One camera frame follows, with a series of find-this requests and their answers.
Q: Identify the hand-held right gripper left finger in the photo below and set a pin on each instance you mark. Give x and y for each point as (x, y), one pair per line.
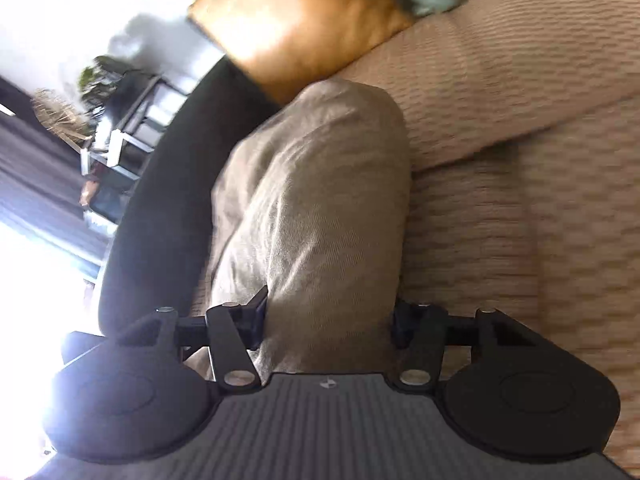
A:
(252, 320)

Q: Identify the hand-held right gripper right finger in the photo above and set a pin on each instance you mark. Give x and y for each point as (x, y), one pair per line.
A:
(402, 322)

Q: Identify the khaki cargo pants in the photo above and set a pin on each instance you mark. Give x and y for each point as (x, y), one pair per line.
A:
(310, 210)

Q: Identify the dark grey leather sofa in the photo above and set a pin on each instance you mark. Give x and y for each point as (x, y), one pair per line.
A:
(160, 185)

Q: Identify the small brown container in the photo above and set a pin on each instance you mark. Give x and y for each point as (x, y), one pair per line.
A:
(90, 192)

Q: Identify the brown woven seat mat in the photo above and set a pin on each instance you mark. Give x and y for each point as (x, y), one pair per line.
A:
(525, 135)

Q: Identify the grey brown curtain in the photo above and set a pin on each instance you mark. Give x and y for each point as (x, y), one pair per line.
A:
(35, 175)

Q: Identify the rock bonsai fountain ornament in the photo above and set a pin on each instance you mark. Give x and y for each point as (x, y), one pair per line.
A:
(107, 80)

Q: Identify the wooden ferris wheel model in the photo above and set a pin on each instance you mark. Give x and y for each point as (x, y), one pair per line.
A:
(60, 112)

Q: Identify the orange leather cushion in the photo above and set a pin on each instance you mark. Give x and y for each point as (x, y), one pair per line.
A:
(290, 25)

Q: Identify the black frame side table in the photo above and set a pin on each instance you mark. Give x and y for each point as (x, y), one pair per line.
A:
(135, 125)

